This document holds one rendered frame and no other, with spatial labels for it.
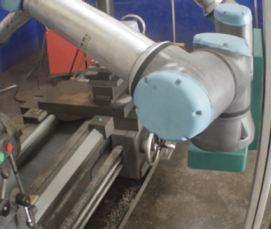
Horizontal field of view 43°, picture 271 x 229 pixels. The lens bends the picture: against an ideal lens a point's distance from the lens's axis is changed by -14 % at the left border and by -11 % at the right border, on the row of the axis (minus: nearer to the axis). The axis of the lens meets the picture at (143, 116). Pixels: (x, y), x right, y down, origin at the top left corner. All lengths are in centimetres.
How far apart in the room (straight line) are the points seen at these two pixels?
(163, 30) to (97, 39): 513
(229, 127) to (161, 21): 506
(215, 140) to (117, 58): 31
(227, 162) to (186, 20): 495
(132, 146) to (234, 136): 115
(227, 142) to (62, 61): 406
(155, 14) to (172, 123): 522
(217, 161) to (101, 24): 44
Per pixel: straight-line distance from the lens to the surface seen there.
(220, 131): 92
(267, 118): 106
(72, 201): 178
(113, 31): 84
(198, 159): 96
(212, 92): 74
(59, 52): 483
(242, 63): 88
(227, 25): 132
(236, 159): 95
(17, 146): 150
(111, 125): 202
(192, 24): 581
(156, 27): 597
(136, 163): 207
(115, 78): 199
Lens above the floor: 180
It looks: 27 degrees down
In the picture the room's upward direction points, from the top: 4 degrees counter-clockwise
